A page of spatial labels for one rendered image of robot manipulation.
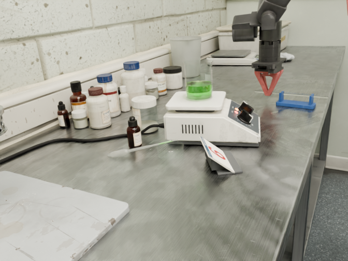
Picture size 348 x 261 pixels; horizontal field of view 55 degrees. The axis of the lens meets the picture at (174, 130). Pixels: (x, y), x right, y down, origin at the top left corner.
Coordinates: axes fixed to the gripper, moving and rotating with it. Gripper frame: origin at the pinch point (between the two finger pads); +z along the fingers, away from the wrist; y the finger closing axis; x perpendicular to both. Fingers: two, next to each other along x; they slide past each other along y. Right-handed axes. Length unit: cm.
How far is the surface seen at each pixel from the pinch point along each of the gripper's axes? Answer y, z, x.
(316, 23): -113, -10, -13
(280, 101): 1.2, 1.8, 4.1
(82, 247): 70, 2, 1
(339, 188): -92, 78, 11
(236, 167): 40.8, 2.8, 8.8
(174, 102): 34.1, -5.7, -8.7
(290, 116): 8.8, 3.1, 9.0
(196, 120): 35.4, -2.8, -2.7
